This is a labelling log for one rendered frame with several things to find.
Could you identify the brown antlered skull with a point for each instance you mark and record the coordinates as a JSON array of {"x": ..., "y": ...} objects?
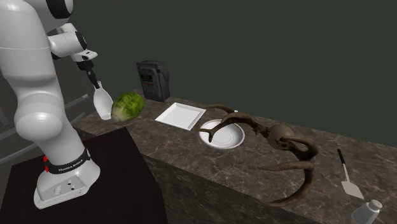
[{"x": 279, "y": 135}]

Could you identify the green cabbage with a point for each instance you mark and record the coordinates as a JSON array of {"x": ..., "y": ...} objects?
[{"x": 127, "y": 106}]

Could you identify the clear shaker with white cap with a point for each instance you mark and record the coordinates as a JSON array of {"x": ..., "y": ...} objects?
[{"x": 366, "y": 212}]

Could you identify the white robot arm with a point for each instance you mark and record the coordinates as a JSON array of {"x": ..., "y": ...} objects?
[{"x": 31, "y": 93}]

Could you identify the dark robot stand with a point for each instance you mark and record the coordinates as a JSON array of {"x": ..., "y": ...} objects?
[{"x": 124, "y": 186}]

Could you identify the white round plate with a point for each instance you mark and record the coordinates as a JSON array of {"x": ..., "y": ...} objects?
[{"x": 228, "y": 136}]

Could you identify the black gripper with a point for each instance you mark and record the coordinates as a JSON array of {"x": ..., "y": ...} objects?
[{"x": 85, "y": 65}]

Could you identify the white square plate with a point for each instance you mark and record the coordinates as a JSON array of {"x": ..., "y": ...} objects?
[{"x": 181, "y": 115}]

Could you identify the black boxy appliance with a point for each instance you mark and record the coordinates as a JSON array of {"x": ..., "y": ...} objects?
[{"x": 152, "y": 81}]

